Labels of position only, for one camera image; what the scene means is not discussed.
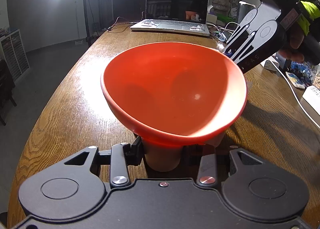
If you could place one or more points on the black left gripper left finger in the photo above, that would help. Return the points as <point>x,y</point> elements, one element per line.
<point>77,184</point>

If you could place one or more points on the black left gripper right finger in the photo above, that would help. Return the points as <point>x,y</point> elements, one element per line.
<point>240,186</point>

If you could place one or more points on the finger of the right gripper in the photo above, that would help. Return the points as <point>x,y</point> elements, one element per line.
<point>260,44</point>
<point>240,34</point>

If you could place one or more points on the orange plastic bowl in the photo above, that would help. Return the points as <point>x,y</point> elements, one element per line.
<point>174,95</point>

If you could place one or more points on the right hand yellow black glove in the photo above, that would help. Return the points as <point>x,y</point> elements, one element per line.
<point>300,30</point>

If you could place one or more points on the silver open laptop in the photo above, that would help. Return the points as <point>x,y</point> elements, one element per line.
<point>176,16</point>

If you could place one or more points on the white power strip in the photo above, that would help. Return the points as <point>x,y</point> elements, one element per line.
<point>312,96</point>

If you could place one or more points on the white drawer cabinet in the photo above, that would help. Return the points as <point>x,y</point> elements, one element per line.
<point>13,52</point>

